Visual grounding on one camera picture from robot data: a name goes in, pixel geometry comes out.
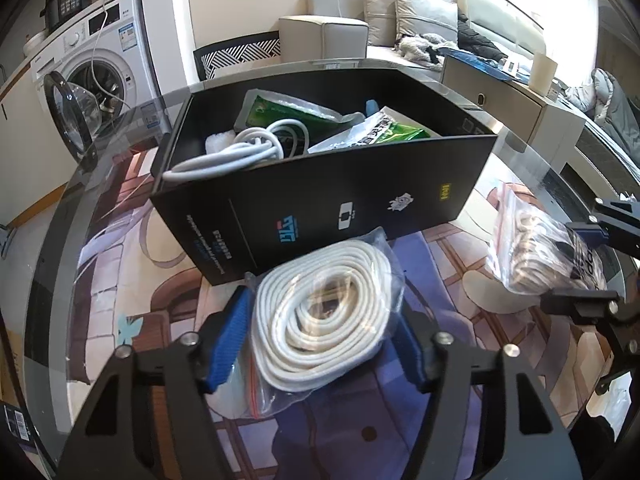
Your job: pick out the logo bag of white laces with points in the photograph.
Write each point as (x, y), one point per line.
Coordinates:
(530, 250)

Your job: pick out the dark box with label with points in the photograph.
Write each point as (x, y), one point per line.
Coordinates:
(12, 420)

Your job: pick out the white washing machine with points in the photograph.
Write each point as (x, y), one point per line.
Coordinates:
(115, 35)

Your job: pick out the white cylinder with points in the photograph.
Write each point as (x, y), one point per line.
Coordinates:
(542, 72)

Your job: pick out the grey cushion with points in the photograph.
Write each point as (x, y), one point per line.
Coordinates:
(425, 15)
(380, 0)

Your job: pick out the green and white packet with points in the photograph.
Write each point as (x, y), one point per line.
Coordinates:
(380, 130)

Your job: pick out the chair with patterned backrest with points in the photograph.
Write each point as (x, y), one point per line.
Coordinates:
(240, 52)

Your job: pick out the beige sofa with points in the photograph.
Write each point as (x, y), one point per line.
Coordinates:
(320, 30)

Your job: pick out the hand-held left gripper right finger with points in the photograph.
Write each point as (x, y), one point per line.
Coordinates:
(407, 350)

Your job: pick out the blue sheet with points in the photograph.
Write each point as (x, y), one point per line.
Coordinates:
(480, 62)

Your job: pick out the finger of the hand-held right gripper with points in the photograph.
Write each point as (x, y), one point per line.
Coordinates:
(580, 306)
(590, 232)

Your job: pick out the white bowl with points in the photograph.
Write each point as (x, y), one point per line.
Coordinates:
(35, 41)

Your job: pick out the black jacket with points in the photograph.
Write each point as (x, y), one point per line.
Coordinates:
(475, 40)

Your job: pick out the black cardboard box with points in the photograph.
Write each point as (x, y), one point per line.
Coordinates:
(320, 210)

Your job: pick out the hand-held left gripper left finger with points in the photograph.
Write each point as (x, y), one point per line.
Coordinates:
(227, 345)

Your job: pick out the grey down jacket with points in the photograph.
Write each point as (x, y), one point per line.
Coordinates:
(612, 105)

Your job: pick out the white item in box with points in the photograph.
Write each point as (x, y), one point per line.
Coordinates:
(216, 142)

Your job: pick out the small blue item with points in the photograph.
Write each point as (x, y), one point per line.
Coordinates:
(371, 107)

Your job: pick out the beige side cabinet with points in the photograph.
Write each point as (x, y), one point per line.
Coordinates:
(510, 105)

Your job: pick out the kitchen counter cabinet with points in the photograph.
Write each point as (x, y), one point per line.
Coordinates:
(20, 135)

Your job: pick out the black pressure cooker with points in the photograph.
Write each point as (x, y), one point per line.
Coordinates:
(67, 2)

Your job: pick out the grey plush toy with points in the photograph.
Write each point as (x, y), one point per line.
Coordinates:
(415, 45)

